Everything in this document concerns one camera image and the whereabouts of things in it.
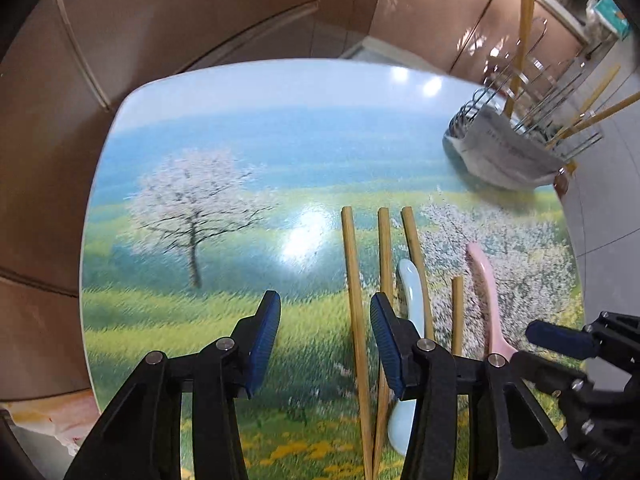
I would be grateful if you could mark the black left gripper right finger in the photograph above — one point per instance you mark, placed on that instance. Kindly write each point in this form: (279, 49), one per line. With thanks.
(511, 436)

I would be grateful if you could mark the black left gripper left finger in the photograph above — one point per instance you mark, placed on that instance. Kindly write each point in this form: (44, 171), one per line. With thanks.
(138, 434)

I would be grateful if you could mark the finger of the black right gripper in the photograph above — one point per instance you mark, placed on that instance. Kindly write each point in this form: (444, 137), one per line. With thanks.
(575, 344)

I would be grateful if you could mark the pink ceramic spoon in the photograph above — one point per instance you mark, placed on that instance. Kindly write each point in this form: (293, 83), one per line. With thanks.
(497, 344)

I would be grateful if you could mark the light blue ceramic spoon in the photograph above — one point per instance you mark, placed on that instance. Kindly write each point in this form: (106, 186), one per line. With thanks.
(400, 422)

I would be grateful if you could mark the bamboo chopstick short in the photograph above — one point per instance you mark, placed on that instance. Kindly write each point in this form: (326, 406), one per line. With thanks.
(457, 298)

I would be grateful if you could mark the brown kitchen cabinets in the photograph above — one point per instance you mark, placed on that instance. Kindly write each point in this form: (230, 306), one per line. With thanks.
(72, 63)

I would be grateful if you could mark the landscape print table mat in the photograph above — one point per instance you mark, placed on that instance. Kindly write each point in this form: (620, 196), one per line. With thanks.
(217, 185)

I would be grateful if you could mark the teal hanging package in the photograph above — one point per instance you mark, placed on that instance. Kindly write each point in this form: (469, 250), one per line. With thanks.
(612, 18)

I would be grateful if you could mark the wire utensil drying rack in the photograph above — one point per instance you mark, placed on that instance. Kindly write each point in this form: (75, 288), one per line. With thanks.
(519, 131)

